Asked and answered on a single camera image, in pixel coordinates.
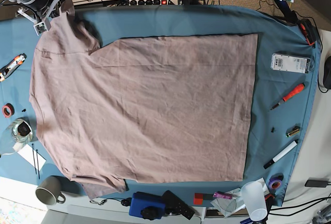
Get mauve T-shirt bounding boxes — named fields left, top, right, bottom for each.
left=29, top=0, right=258, bottom=199

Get orange black utility knife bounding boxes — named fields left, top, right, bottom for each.
left=1, top=53, right=27, bottom=82

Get red tape roll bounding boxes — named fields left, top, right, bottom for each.
left=2, top=103, right=14, bottom=118

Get white power strip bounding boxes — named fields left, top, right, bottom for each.
left=123, top=0, right=179, bottom=6

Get black zip tie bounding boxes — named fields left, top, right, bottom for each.
left=31, top=143, right=40, bottom=179

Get white paper card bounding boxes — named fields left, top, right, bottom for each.
left=18, top=145, right=46, bottom=171

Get grey ceramic mug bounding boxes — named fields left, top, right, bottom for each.
left=35, top=176, right=66, bottom=206

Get silver carabiner keyring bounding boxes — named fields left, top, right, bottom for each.
left=89, top=199, right=107, bottom=205

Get blue box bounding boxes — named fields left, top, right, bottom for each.
left=129, top=192, right=166, bottom=220

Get black remote control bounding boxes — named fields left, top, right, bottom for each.
left=161, top=190, right=195, bottom=220

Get teal table cloth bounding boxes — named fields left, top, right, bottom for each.
left=1, top=5, right=321, bottom=206

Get red black block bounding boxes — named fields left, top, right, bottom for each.
left=193, top=193, right=214, bottom=205

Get purple lighter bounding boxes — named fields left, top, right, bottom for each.
left=213, top=191, right=233, bottom=200

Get orange black clamp tool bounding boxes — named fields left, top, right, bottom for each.
left=299, top=18, right=316, bottom=46

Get green gold battery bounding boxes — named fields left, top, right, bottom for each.
left=285, top=126, right=300, bottom=138

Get frosted plastic cup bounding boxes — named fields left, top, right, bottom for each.
left=241, top=181, right=267, bottom=222

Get white black marker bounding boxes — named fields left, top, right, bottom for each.
left=263, top=139, right=298, bottom=169

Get black computer mouse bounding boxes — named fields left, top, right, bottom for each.
left=323, top=56, right=331, bottom=90

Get purple tape roll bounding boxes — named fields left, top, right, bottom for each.
left=268, top=175, right=283, bottom=190

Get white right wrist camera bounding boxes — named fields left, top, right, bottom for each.
left=34, top=21, right=51, bottom=36

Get orange handled screwdriver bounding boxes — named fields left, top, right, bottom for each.
left=270, top=83, right=305, bottom=110

